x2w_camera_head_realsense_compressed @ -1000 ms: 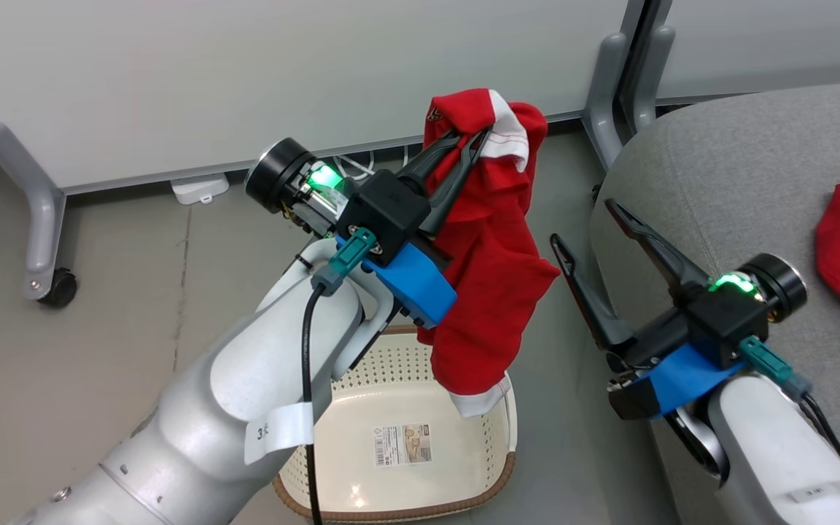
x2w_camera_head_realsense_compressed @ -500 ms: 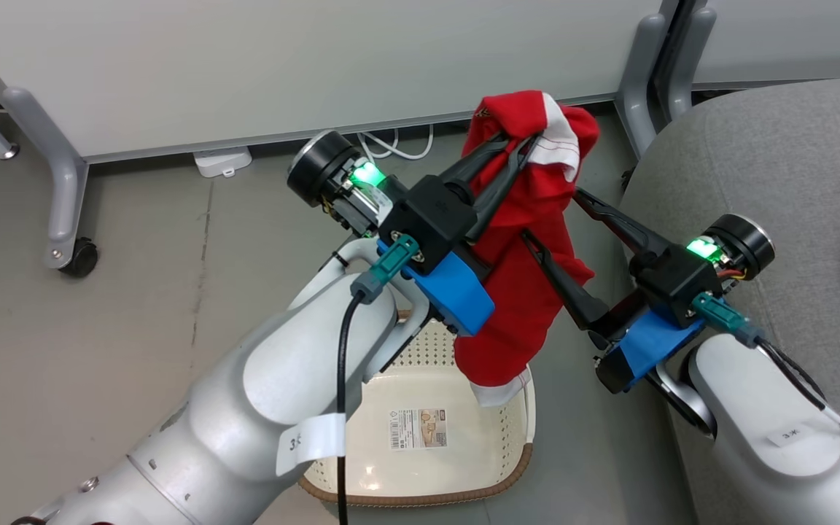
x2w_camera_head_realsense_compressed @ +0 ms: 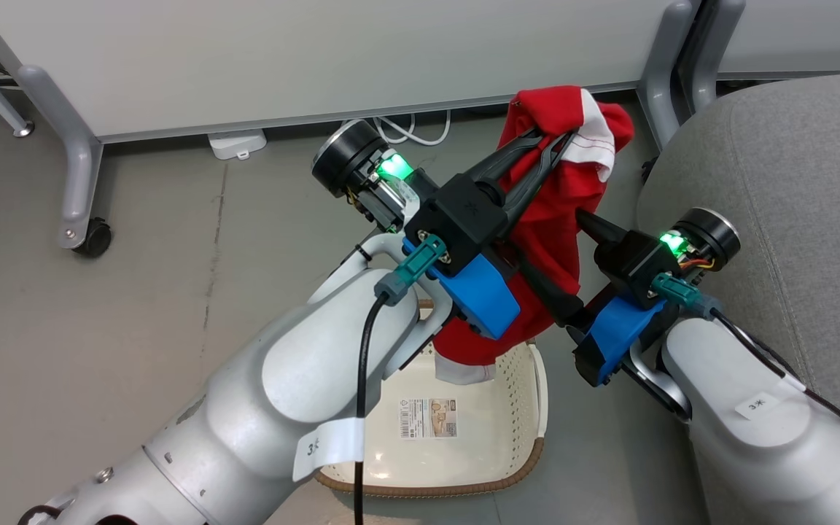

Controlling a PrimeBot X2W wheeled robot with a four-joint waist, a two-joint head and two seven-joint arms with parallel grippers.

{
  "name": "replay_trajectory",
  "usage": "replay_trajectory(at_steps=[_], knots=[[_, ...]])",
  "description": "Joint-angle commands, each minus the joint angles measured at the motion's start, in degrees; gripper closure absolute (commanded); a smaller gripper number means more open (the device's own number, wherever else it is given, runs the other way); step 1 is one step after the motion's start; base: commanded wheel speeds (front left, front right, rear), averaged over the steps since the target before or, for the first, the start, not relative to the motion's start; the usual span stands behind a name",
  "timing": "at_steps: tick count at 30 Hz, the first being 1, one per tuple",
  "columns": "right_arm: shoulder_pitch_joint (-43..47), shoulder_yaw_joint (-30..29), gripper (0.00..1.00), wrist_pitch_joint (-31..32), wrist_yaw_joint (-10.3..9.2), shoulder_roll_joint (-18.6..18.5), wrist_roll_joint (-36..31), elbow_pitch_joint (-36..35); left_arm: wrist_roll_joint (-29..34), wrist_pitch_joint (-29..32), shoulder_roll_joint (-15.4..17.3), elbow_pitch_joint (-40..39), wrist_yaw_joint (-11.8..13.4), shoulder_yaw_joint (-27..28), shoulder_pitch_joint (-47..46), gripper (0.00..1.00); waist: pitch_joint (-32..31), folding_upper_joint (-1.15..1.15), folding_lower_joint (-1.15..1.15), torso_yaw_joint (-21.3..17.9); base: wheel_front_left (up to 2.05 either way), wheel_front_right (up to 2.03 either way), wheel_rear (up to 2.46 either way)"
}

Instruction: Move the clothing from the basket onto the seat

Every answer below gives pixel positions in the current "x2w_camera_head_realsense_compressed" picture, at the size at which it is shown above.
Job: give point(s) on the red and white garment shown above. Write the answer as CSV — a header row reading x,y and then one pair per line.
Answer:
x,y
555,233

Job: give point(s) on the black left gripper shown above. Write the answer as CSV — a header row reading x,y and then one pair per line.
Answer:
x,y
464,215

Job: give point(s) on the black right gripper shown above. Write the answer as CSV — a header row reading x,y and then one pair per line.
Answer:
x,y
631,259

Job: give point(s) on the blue wrist camera box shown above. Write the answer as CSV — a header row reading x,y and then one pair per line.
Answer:
x,y
620,332
482,295

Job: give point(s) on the grey fabric sofa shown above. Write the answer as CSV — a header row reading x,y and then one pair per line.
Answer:
x,y
792,182

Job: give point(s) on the printed paper label sticker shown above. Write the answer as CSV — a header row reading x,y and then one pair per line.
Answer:
x,y
427,418

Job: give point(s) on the white power adapter box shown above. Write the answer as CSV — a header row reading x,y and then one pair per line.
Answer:
x,y
238,144

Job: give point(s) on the black caster wheel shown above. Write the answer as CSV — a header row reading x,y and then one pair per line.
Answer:
x,y
648,169
94,238

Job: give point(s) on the cream laundry basket brown rim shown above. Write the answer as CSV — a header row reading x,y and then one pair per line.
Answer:
x,y
478,452

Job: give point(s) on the blue left wrist camera box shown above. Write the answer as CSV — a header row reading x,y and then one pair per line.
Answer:
x,y
482,295

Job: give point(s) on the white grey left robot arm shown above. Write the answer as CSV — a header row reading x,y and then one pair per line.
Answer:
x,y
281,394

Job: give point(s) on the grey partition leg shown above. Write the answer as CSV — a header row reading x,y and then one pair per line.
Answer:
x,y
712,51
664,73
70,153

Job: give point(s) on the blue right wrist camera box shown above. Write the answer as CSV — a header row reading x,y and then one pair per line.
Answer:
x,y
620,332

